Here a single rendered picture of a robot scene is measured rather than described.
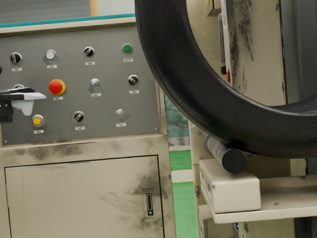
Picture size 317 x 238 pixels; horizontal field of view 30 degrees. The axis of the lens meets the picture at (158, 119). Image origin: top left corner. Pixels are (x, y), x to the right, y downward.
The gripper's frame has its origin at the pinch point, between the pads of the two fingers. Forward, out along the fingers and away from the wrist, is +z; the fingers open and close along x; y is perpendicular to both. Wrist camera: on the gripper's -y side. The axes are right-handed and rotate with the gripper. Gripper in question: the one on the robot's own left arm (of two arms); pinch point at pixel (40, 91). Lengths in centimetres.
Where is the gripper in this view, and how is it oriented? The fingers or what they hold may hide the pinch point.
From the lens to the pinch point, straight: 164.9
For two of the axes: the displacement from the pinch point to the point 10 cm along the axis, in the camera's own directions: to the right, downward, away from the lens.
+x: 4.0, 1.5, -9.1
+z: 9.2, -1.0, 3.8
